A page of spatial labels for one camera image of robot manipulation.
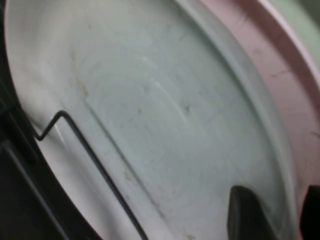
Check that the pink plate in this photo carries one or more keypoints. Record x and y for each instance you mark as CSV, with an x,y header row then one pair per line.
x,y
287,75

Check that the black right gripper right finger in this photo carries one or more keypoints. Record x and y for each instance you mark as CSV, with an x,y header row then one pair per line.
x,y
312,215

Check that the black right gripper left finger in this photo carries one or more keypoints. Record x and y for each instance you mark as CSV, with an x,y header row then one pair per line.
x,y
246,215

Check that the green plate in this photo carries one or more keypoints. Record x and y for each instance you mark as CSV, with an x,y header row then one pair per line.
x,y
307,20

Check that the black plastic drain tray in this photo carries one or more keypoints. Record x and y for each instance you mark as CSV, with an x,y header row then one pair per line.
x,y
25,212

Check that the light grey plate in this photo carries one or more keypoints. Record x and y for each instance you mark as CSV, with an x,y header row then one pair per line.
x,y
150,100

